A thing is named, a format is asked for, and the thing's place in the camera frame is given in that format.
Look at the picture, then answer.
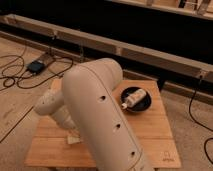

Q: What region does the white sponge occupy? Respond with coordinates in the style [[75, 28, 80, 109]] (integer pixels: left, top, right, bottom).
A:
[[67, 134, 82, 145]]

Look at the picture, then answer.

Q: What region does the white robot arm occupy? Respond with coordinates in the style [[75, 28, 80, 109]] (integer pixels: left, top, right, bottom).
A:
[[34, 58, 154, 171]]

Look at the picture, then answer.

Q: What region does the white plastic bottle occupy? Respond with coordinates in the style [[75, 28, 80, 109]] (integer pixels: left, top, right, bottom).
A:
[[122, 89, 146, 109]]

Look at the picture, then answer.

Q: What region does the black bowl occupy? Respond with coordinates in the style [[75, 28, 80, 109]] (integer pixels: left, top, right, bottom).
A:
[[120, 87, 152, 112]]

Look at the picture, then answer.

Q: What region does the blue power adapter box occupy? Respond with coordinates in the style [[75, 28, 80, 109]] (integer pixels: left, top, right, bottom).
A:
[[27, 61, 45, 74]]

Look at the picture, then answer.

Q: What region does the wooden table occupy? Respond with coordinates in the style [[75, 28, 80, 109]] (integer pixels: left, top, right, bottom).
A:
[[25, 80, 181, 169]]

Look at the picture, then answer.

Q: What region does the wooden shelf rail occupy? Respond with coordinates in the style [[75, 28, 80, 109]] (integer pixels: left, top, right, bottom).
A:
[[0, 14, 213, 100]]

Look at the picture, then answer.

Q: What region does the black cable at right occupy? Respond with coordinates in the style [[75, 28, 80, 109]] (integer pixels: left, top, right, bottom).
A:
[[188, 73, 213, 166]]

